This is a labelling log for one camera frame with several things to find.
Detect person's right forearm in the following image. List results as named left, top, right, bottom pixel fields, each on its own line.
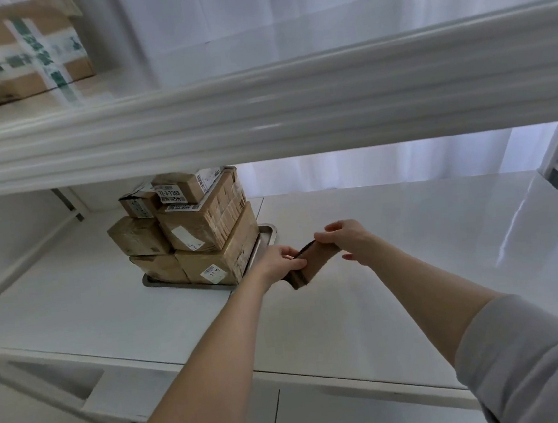
left=362, top=225, right=516, bottom=374

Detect stack of taped cardboard parcels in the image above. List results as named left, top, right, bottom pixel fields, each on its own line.
left=102, top=163, right=266, bottom=298

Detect person's left hand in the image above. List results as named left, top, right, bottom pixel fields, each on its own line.
left=248, top=242, right=311, bottom=292

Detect white metal shelf rack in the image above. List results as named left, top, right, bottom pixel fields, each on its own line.
left=0, top=0, right=558, bottom=423

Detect small brown box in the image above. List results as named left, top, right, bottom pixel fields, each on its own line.
left=279, top=237, right=338, bottom=293

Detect large carton with green tape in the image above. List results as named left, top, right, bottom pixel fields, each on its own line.
left=0, top=5, right=100, bottom=113

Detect metal tray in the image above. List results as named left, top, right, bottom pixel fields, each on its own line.
left=137, top=222, right=283, bottom=299

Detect person's right hand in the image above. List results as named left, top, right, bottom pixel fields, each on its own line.
left=312, top=216, right=381, bottom=271

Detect person's left forearm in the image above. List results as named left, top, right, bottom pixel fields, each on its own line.
left=127, top=268, right=296, bottom=423

